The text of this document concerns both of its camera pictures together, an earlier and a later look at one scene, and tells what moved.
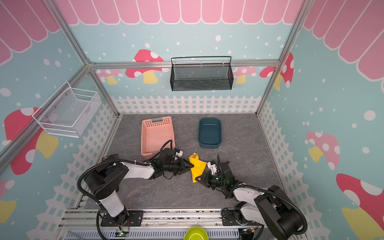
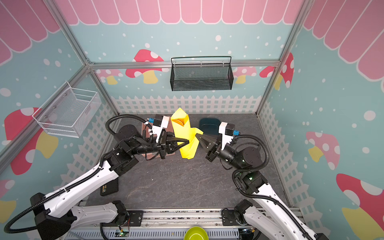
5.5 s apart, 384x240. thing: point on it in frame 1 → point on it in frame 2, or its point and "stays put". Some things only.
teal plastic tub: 210,132 stays put
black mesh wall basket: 204,73 stays put
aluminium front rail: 89,218 stays put
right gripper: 210,177 → 214,150
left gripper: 182,166 → 167,143
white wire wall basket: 69,113 stays put
